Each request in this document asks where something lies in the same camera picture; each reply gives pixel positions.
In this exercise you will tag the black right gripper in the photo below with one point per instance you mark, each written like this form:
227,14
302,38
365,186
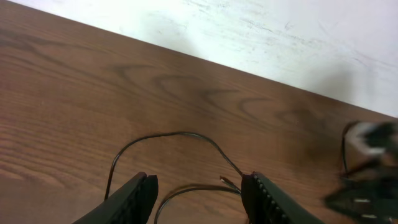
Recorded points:
369,191

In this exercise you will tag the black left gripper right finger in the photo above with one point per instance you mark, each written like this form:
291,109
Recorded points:
266,203

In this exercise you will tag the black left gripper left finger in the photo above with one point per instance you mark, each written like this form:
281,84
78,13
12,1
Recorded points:
130,204

